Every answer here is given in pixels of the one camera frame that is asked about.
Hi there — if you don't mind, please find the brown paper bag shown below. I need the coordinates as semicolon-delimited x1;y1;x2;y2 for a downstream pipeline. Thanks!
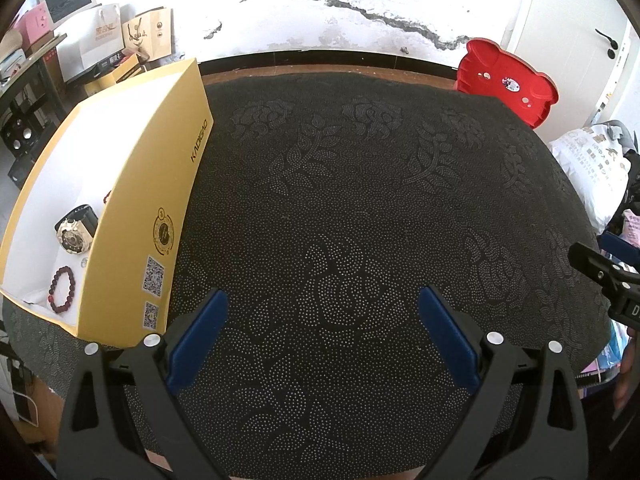
121;7;174;65

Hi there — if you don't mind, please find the dark red bead bracelet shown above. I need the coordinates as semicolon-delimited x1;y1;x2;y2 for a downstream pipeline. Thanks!
46;265;79;314

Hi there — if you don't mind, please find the white door with black handle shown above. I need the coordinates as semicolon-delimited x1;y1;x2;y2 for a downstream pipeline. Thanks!
502;0;633;76

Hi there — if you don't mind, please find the black computer case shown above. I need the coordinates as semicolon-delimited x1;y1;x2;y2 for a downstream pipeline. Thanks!
7;154;37;192

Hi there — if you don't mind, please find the white printed sack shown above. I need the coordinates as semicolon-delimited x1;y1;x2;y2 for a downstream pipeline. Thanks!
546;127;637;235

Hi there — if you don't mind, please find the person's right hand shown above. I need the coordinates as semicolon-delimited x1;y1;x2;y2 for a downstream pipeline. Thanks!
612;337;640;422

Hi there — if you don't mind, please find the yellow cardboard box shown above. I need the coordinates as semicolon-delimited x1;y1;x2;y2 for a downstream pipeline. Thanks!
84;52;147;97

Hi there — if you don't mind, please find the pink box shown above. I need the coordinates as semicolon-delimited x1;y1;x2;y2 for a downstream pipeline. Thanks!
11;4;52;45

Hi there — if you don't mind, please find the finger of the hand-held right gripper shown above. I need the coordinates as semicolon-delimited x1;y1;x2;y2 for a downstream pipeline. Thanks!
567;241;640;311
599;230;640;261

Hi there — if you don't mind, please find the gold watch with black strap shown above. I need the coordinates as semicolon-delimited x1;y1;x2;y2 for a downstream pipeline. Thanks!
54;204;99;257

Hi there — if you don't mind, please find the black speaker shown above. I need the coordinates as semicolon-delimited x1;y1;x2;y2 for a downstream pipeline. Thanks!
0;109;45;154

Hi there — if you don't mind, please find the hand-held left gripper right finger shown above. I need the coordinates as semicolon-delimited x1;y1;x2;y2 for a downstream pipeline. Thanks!
417;286;587;480

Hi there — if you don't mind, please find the yellow box with white lining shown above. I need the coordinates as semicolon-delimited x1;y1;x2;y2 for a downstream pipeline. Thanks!
0;56;217;352

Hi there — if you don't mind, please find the white paper bag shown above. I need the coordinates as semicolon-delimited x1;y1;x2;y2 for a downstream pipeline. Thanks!
55;3;127;84

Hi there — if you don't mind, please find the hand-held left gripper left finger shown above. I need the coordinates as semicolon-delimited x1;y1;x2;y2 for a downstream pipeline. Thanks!
57;287;230;480

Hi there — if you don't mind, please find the black metal desk frame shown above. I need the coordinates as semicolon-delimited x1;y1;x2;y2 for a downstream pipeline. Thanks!
0;35;68;126

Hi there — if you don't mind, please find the black patterned tablecloth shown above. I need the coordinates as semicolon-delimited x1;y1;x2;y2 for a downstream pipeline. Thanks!
0;70;621;480

